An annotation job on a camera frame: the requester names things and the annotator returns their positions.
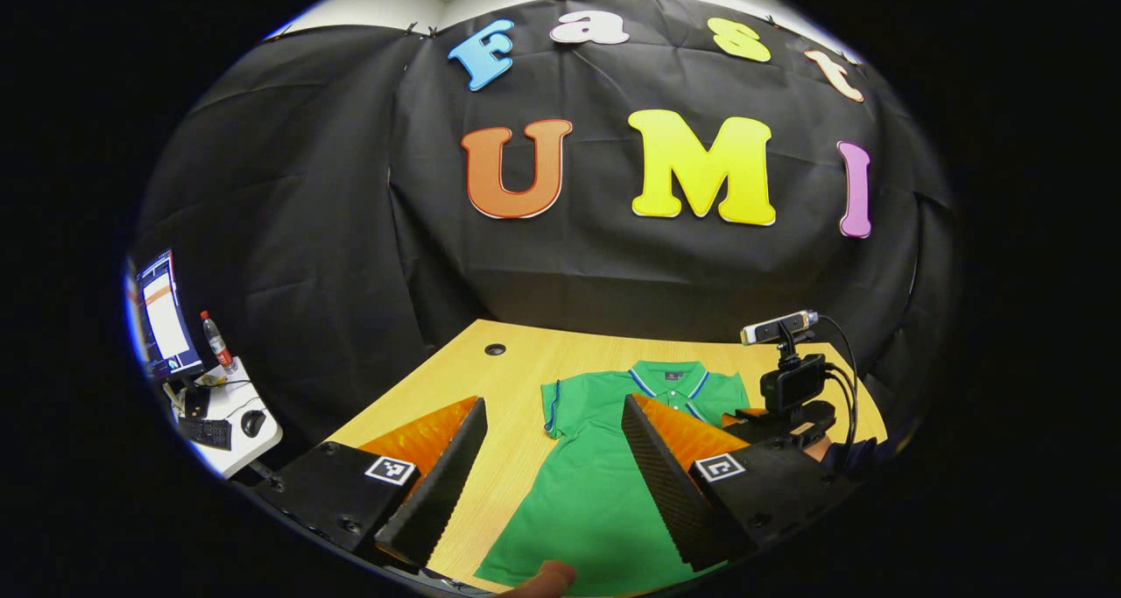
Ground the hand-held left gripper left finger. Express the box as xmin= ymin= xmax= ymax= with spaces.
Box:
xmin=252 ymin=395 xmax=490 ymax=571

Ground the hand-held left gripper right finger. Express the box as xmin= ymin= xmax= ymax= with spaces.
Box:
xmin=620 ymin=393 xmax=864 ymax=573

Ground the green polo T-shirt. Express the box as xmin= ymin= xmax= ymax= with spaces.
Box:
xmin=473 ymin=360 xmax=754 ymax=597

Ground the white side desk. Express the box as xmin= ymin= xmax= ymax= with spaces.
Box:
xmin=162 ymin=357 xmax=284 ymax=481

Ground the black keyboard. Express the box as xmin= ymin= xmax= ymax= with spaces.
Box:
xmin=178 ymin=417 xmax=234 ymax=452

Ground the plastic drink bottle red label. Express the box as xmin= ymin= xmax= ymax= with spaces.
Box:
xmin=200 ymin=310 xmax=236 ymax=373

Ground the black backdrop cloth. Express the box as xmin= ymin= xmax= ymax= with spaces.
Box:
xmin=131 ymin=0 xmax=955 ymax=459

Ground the computer monitor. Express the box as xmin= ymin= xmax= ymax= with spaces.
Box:
xmin=131 ymin=248 xmax=204 ymax=380

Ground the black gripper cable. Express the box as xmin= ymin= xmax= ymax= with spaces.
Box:
xmin=814 ymin=315 xmax=861 ymax=472

